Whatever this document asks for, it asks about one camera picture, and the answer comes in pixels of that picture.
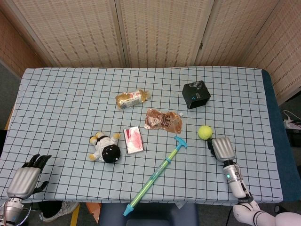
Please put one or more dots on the orange floor object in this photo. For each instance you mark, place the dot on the orange floor object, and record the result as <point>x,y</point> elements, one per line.
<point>92,210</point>

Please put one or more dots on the blue checked tablecloth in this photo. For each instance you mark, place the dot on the blue checked tablecloth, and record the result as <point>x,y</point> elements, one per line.
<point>65,117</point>

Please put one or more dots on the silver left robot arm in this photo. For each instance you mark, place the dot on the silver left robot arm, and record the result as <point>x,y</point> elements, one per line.
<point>11,209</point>

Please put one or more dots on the green blue toy water pump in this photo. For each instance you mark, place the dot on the green blue toy water pump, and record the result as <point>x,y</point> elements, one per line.
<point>156,173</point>

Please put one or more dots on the brown foil spout pouch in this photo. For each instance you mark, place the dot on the brown foil spout pouch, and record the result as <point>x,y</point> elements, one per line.
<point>162,120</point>

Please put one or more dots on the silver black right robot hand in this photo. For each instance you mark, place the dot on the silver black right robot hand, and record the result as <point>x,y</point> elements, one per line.
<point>223,148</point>

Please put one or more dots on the white sneaker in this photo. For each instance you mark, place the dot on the white sneaker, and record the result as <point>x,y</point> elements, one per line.
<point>68,208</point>

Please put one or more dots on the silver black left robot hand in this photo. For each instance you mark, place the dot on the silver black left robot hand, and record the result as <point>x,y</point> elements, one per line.
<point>23,181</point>

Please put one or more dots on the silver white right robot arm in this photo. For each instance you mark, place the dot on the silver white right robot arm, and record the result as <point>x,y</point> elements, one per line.
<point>236,186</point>

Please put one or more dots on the woven folding screen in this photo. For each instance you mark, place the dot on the woven folding screen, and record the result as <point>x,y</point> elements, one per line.
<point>160,30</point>

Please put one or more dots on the black cardboard box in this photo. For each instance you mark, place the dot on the black cardboard box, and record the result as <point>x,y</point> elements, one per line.
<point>195,94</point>

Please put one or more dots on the red flat case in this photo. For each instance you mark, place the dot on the red flat case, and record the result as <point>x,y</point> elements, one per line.
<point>134,140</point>

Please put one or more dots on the yellow tennis ball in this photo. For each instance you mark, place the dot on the yellow tennis ball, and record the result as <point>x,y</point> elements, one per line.
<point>205,132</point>

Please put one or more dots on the dark blue chair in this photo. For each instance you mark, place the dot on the dark blue chair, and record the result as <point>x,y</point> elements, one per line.
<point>150,214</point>

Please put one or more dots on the plastic tea drink bottle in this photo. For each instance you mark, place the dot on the plastic tea drink bottle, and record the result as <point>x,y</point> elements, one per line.
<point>131,98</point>

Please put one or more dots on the dark blue table edge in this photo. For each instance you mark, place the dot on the dark blue table edge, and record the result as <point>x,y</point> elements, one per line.
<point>278,122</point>

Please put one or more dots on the black headed plush doll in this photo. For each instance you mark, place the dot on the black headed plush doll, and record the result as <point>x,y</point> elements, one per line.
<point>105,147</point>

